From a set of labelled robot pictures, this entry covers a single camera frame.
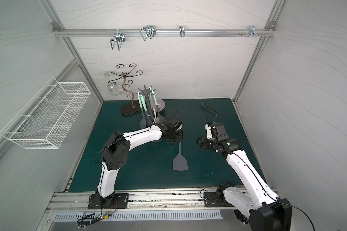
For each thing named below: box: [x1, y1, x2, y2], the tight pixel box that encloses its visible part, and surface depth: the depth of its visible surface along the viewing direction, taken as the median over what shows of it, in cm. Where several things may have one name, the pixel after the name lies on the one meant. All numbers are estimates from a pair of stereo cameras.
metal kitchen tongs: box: [200, 99, 219, 116], surface depth 118 cm
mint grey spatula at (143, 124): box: [137, 91, 147, 130], surface depth 87 cm
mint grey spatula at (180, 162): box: [172, 141, 189, 171], surface depth 88 cm
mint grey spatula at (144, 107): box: [140, 94, 149, 122], surface depth 75 cm
